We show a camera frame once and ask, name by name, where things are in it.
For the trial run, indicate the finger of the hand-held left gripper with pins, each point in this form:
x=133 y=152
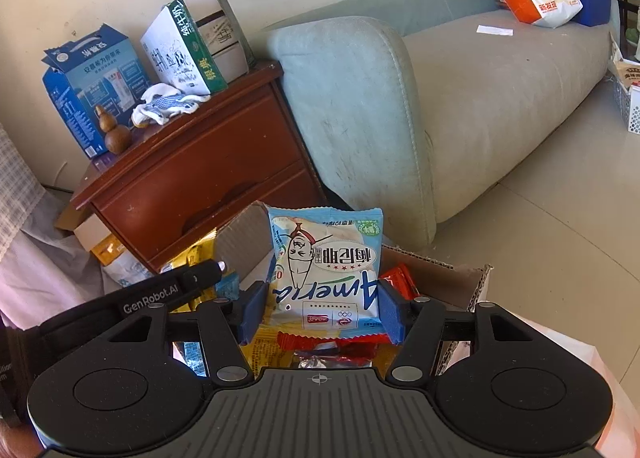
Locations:
x=202 y=274

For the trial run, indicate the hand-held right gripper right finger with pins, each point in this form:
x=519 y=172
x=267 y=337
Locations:
x=391 y=313

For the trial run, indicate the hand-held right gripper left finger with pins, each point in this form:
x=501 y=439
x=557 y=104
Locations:
x=252 y=313

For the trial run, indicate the yellow snack packet with barcode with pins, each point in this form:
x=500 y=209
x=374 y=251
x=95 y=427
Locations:
x=192 y=250

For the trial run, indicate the light blue snack packet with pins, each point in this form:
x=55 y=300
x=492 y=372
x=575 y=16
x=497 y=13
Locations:
x=325 y=263

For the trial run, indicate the yellow snack packet red logo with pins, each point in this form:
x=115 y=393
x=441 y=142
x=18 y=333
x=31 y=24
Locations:
x=265 y=348

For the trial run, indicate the white printed sack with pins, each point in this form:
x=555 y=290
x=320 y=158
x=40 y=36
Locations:
x=125 y=273

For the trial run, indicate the small cardboard box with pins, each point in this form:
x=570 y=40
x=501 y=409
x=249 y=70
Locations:
x=85 y=233

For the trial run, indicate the dark wooden nightstand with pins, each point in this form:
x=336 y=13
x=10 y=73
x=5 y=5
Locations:
x=200 y=168

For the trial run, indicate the checkered fabric cover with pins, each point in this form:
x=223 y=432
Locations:
x=17 y=178

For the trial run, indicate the wooden gourd ornament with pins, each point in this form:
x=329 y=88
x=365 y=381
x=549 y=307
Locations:
x=116 y=136

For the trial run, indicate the white blue cloth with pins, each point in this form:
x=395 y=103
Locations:
x=165 y=106

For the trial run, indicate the grey green sofa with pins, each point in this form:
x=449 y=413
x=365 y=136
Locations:
x=400 y=113

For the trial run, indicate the white and green milk carton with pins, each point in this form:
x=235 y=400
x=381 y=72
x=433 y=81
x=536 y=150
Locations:
x=180 y=48

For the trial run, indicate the grey and white carton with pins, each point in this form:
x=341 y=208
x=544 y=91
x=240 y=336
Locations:
x=225 y=33

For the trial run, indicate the white paper slip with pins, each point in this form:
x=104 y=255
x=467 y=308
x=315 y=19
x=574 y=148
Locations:
x=495 y=30

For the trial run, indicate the white perforated basket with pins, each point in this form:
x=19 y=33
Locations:
x=629 y=106

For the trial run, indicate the blue bag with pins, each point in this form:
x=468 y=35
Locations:
x=595 y=3

